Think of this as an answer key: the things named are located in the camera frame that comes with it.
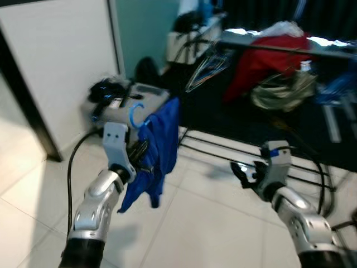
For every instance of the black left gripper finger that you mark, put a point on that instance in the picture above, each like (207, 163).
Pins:
(144, 148)
(149, 162)

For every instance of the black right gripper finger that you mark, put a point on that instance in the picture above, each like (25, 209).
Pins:
(245, 183)
(240, 170)

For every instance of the blue mesh garment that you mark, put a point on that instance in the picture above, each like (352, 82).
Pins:
(162, 139)

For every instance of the blue plastic hanger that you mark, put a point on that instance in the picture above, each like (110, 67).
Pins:
(131, 114)

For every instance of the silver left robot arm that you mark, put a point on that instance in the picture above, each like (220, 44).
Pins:
(95, 212)

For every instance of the grey storage bench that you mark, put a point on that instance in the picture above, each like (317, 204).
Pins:
(150, 97)

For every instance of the black tangled gear bundle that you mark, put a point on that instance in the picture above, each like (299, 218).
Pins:
(106, 89)

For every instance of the black bag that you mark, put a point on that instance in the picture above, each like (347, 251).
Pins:
(148, 70)

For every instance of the grey green garment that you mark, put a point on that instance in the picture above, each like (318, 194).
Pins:
(284, 95)

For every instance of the white shelf unit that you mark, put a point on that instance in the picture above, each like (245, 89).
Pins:
(181, 47)

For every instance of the red garment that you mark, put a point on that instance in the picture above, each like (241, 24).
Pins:
(262, 61)

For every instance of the blue plastic sheet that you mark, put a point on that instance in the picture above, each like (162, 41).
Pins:
(337, 89)

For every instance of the small white bottle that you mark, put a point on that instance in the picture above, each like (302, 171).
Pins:
(305, 67)

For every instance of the black clothes rack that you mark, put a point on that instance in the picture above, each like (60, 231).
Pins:
(290, 49)

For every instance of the grey table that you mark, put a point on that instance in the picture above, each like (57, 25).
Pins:
(234, 38)

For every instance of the white plastic bag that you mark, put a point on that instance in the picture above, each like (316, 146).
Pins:
(284, 29)

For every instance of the dark curtain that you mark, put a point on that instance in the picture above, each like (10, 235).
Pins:
(323, 17)

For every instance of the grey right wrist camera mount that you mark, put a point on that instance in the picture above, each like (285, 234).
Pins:
(277, 167)

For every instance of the white metal frame stand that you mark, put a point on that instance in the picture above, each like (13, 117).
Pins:
(334, 123)

